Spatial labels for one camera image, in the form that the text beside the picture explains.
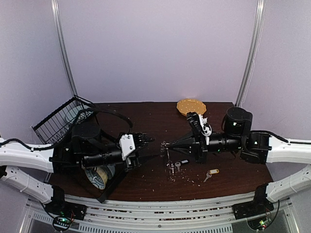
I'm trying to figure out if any key with black tag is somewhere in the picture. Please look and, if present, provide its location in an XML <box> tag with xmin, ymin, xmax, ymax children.
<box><xmin>174</xmin><ymin>159</ymin><xmax>190</xmax><ymax>172</ymax></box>

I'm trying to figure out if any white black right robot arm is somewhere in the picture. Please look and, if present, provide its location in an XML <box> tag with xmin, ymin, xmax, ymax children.
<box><xmin>161</xmin><ymin>107</ymin><xmax>311</xmax><ymax>219</ymax></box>

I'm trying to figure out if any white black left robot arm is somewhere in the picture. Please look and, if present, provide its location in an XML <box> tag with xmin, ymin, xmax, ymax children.
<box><xmin>0</xmin><ymin>122</ymin><xmax>154</xmax><ymax>216</ymax></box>

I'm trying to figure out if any light green celadon bowl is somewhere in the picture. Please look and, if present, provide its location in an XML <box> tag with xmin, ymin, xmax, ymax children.
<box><xmin>104</xmin><ymin>165</ymin><xmax>116</xmax><ymax>180</ymax></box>

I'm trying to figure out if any key with yellow tag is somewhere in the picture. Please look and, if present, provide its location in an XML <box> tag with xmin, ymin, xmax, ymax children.
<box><xmin>203</xmin><ymin>169</ymin><xmax>219</xmax><ymax>183</ymax></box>

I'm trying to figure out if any yellow polka dot dish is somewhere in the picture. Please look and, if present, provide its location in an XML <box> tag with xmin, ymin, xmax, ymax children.
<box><xmin>176</xmin><ymin>99</ymin><xmax>207</xmax><ymax>116</ymax></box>

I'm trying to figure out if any yellow patterned bowl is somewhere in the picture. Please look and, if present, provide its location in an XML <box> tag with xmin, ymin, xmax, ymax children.
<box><xmin>84</xmin><ymin>167</ymin><xmax>109</xmax><ymax>190</ymax></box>

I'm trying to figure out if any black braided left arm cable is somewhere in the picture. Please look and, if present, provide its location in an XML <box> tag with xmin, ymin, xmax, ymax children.
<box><xmin>72</xmin><ymin>108</ymin><xmax>134</xmax><ymax>139</ymax></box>

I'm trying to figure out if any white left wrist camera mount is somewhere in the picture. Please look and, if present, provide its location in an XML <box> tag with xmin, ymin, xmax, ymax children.
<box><xmin>119</xmin><ymin>134</ymin><xmax>136</xmax><ymax>161</ymax></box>

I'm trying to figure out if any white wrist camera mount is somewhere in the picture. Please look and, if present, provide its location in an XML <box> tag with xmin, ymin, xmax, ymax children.
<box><xmin>119</xmin><ymin>134</ymin><xmax>136</xmax><ymax>161</ymax></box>
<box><xmin>198</xmin><ymin>114</ymin><xmax>212</xmax><ymax>146</ymax></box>

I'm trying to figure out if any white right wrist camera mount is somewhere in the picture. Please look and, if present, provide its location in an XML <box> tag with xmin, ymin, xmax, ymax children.
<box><xmin>198</xmin><ymin>114</ymin><xmax>212</xmax><ymax>146</ymax></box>

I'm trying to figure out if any aluminium front rail frame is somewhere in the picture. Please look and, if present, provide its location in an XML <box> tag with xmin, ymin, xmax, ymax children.
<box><xmin>19</xmin><ymin>190</ymin><xmax>299</xmax><ymax>233</ymax></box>

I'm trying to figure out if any black wire dish rack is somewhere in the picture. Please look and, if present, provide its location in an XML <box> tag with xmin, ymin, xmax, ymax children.
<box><xmin>32</xmin><ymin>96</ymin><xmax>133</xmax><ymax>202</ymax></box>

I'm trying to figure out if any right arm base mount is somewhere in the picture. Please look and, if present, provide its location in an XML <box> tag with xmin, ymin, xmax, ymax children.
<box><xmin>232</xmin><ymin>201</ymin><xmax>275</xmax><ymax>232</ymax></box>

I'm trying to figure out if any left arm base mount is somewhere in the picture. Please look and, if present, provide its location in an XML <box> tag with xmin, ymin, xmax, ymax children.
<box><xmin>41</xmin><ymin>201</ymin><xmax>87</xmax><ymax>232</ymax></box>

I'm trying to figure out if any aluminium corner post right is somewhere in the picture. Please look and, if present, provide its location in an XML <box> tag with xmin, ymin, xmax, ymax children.
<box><xmin>235</xmin><ymin>0</ymin><xmax>266</xmax><ymax>107</ymax></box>

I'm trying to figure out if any aluminium corner post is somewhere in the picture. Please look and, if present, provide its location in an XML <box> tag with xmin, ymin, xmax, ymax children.
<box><xmin>51</xmin><ymin>0</ymin><xmax>78</xmax><ymax>96</ymax></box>
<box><xmin>235</xmin><ymin>0</ymin><xmax>266</xmax><ymax>107</ymax></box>

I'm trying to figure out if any aluminium corner post left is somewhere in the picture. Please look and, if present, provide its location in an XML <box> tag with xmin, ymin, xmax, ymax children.
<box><xmin>51</xmin><ymin>0</ymin><xmax>78</xmax><ymax>96</ymax></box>

